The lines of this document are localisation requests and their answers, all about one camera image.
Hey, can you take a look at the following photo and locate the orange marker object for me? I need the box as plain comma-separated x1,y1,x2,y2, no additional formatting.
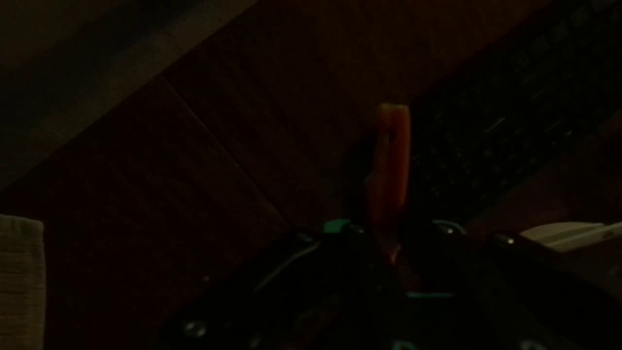
365,104,410,254

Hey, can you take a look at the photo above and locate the white plastic spoon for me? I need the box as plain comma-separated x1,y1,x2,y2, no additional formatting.
522,223,622,254

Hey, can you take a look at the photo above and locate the white knitted cloth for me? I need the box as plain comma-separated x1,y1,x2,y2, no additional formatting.
0,215,46,350

